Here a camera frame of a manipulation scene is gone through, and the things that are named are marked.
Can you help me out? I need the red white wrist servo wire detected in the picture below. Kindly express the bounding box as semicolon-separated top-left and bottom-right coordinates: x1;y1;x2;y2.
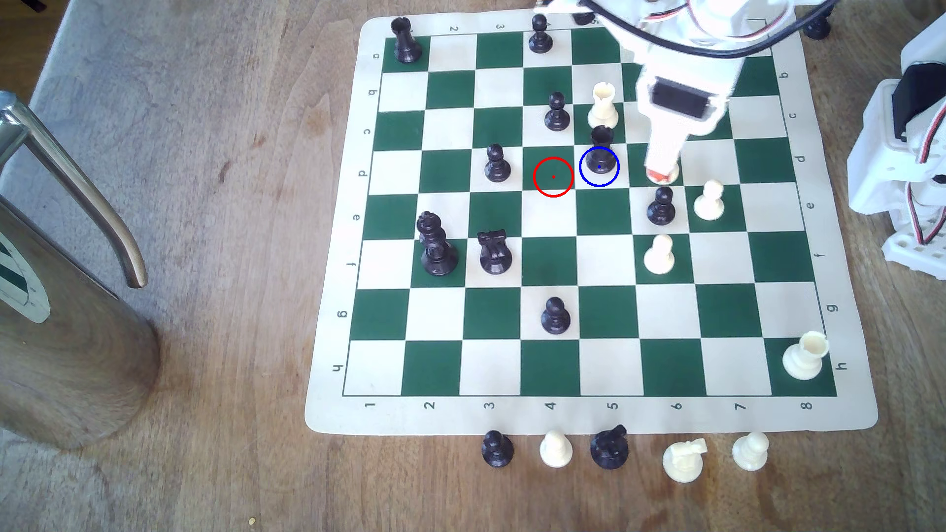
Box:
643;0;786;44

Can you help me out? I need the black rook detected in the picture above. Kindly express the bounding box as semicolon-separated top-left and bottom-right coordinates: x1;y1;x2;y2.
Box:
390;16;424;65
585;125;619;175

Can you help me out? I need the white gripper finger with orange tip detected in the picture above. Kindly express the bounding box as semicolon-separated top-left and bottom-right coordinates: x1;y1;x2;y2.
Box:
646;127;692;180

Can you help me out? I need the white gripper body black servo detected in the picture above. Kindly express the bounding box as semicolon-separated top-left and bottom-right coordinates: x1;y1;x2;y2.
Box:
636;55;740;135

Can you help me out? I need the black queen piece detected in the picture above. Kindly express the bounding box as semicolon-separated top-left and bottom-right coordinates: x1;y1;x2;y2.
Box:
416;211;460;277

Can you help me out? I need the white rook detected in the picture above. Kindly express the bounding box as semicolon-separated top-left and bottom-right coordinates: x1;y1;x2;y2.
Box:
587;82;620;131
782;331;830;381

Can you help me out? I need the stainless steel jug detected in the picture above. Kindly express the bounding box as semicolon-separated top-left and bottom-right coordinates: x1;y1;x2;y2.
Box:
0;90;162;452

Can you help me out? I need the black cable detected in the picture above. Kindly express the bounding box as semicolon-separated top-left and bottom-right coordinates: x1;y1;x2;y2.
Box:
591;0;844;60

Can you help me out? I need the green white roll-up chess mat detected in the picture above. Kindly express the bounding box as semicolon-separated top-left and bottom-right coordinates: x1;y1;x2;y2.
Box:
304;0;879;437

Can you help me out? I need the white pawn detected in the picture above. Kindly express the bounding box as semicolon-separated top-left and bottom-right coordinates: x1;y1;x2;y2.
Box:
539;431;574;469
693;179;726;222
732;432;770;472
643;234;676;275

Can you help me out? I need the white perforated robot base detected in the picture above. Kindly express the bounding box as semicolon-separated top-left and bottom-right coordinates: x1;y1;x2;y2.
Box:
881;220;946;280

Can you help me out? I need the black knight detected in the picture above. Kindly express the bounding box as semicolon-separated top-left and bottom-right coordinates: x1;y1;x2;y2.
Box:
590;424;631;471
477;229;513;276

